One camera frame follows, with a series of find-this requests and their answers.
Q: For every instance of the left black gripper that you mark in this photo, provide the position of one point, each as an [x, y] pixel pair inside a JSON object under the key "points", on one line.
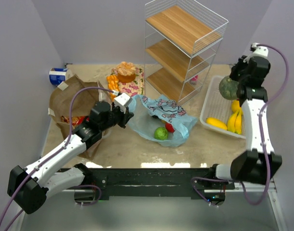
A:
{"points": [[124, 118]]}

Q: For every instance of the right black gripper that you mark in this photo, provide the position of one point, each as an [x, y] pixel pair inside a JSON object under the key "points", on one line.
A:
{"points": [[235, 72]]}

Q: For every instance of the green melon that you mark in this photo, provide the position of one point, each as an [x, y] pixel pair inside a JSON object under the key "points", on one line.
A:
{"points": [[228, 88]]}

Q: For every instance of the blue plastic bag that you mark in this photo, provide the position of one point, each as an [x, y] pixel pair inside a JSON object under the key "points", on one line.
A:
{"points": [[142, 123]]}

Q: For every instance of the green lime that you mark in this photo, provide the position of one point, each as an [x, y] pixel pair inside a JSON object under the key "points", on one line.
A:
{"points": [[161, 133]]}

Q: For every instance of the red tomato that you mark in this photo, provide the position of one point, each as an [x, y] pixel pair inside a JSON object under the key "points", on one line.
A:
{"points": [[169, 128]]}

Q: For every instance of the red snack packet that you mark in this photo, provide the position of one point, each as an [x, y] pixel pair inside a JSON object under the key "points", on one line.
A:
{"points": [[76, 120]]}

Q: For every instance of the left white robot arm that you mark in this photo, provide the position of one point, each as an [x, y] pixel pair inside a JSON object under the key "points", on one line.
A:
{"points": [[29, 187]]}

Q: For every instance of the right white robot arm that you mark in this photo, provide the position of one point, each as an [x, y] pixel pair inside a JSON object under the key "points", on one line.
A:
{"points": [[258, 163]]}

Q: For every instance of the floral pattern tray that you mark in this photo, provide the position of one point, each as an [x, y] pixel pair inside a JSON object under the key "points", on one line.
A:
{"points": [[136, 87]]}

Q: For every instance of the yellow lemon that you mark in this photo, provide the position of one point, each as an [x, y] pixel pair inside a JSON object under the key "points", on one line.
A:
{"points": [[235, 106]]}

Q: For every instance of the white plastic fruit basket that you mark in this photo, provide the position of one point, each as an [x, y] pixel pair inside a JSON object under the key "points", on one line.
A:
{"points": [[216, 106]]}

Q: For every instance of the peeled orange on cup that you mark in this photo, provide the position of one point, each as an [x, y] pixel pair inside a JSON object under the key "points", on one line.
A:
{"points": [[126, 72]]}

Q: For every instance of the yellow banana bunch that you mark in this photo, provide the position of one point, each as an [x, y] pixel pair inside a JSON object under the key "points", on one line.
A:
{"points": [[234, 123]]}

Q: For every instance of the yellow mango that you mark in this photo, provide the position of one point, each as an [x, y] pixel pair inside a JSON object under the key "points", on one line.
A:
{"points": [[216, 123]]}

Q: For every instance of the blue white paper roll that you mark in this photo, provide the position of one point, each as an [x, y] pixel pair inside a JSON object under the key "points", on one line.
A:
{"points": [[59, 75]]}

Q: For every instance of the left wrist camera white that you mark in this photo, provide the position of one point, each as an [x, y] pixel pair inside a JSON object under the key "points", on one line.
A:
{"points": [[123, 101]]}

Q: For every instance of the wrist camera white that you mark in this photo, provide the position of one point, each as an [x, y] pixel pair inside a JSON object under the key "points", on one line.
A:
{"points": [[123, 101], [258, 50]]}

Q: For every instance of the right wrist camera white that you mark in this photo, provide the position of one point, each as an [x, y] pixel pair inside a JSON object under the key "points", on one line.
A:
{"points": [[258, 50]]}

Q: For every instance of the white wire wooden shelf rack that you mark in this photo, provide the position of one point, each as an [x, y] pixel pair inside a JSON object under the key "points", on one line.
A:
{"points": [[182, 38]]}

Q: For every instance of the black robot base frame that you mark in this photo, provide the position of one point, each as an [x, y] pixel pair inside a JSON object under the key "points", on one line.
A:
{"points": [[154, 182]]}

